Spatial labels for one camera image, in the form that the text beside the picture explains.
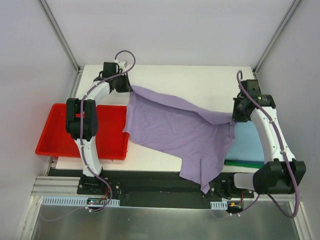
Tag dark blue folded t shirt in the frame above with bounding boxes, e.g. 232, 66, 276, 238
243, 161, 264, 166

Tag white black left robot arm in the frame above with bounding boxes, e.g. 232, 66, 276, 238
65, 60, 133, 177

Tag perforated cable duct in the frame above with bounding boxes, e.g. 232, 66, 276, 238
42, 196, 120, 208
210, 201, 228, 211

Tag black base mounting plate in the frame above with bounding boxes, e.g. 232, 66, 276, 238
48, 168, 254, 209

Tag left perforated cable duct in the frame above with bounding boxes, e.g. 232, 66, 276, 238
42, 196, 120, 208

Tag right perforated cable duct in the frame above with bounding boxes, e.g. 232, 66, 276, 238
210, 201, 228, 211

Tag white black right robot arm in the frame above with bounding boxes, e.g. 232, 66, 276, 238
225, 79, 306, 198

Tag aluminium frame post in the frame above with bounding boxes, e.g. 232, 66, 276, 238
252, 0, 303, 78
37, 0, 81, 74

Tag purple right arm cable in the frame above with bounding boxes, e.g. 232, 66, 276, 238
211, 69, 300, 221

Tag lilac t shirt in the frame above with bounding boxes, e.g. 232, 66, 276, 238
123, 86, 235, 194

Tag left aluminium frame post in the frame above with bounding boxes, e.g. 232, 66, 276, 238
37, 0, 81, 74

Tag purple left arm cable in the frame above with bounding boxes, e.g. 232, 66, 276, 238
39, 49, 137, 221

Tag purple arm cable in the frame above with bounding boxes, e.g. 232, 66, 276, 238
39, 49, 137, 221
211, 69, 300, 221

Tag light blue folded t shirt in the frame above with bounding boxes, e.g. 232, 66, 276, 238
225, 121, 265, 162

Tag red plastic tray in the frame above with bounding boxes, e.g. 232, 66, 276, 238
35, 103, 129, 160

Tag green folded t shirt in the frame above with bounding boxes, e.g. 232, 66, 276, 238
224, 160, 263, 169

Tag right aluminium frame post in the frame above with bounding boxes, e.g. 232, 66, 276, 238
252, 0, 303, 78

